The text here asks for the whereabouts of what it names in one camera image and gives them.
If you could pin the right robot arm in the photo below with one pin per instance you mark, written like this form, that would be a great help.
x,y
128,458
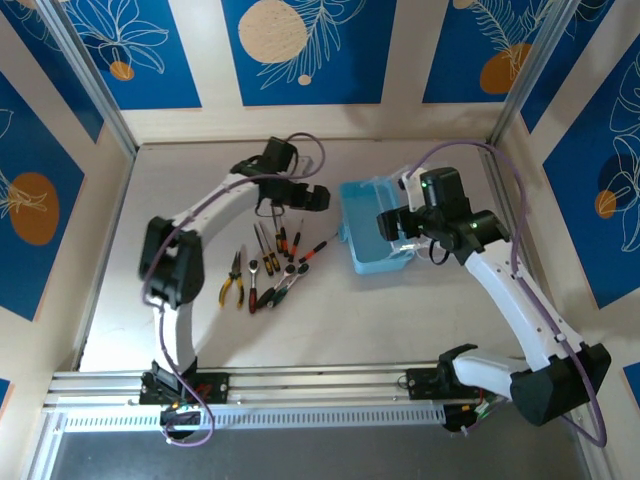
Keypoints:
x,y
500,285

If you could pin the aluminium corner post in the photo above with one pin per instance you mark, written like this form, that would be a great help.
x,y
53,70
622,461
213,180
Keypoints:
x,y
85,70
530,60

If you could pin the aluminium side rail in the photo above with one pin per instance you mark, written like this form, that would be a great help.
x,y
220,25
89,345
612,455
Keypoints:
x,y
489,167

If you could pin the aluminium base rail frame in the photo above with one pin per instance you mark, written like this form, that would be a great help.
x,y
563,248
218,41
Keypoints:
x,y
320,385

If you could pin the blue floral wall panel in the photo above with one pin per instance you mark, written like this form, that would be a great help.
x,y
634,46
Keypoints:
x,y
310,55
145,60
50,65
590,175
465,60
565,75
35,165

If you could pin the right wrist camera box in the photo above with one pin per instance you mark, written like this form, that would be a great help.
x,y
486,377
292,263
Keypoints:
x,y
412,192

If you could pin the aluminium side strip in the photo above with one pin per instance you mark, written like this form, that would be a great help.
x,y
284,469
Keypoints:
x,y
117,200

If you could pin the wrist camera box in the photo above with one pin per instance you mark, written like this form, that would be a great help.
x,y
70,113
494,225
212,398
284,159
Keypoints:
x,y
412,192
305,165

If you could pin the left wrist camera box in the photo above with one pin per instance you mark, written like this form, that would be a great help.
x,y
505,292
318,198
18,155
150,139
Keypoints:
x,y
305,165

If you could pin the light blue plastic tool box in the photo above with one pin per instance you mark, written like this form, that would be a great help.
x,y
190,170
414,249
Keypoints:
x,y
365,235

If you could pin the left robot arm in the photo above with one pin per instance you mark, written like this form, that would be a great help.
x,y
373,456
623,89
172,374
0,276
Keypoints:
x,y
170,260

